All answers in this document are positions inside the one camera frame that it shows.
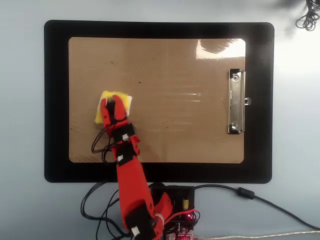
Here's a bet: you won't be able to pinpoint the black rectangular mat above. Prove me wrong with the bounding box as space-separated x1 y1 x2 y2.
43 19 275 185

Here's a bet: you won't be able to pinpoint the red wire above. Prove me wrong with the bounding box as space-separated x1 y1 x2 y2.
163 209 201 227

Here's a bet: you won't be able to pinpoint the thin black servo wires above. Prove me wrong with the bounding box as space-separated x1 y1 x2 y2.
90 123 120 164
80 181 137 239

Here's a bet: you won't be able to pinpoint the coiled thin black cable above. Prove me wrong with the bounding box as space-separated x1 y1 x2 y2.
295 0 320 32

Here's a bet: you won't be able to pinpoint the brown clipboard board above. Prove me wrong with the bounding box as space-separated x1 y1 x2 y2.
68 36 247 165

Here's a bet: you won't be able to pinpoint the silver metal clipboard clip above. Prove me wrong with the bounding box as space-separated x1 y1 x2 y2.
227 68 253 135

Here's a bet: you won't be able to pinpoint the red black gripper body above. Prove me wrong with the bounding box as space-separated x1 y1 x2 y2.
106 121 141 155

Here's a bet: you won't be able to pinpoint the silver braided USB cable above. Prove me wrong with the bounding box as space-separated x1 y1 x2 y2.
194 230 320 240

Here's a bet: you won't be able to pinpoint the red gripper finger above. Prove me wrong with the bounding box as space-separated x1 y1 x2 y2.
111 94 129 124
99 97 116 128

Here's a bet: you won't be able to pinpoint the robot controller circuit board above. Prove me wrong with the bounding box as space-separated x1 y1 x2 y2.
162 211 201 240

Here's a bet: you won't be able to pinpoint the black power cable with ferrite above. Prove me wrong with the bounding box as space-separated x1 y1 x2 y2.
181 184 320 231

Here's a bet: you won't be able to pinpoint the yellow sponge with black knob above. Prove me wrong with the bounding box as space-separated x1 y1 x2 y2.
94 90 134 125

